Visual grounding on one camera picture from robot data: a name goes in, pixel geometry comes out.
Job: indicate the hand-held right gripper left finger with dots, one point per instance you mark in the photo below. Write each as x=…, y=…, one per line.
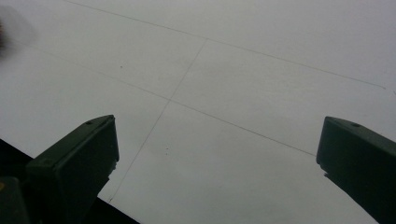
x=74, y=161

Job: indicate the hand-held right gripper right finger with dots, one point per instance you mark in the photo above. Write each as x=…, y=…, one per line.
x=358, y=155

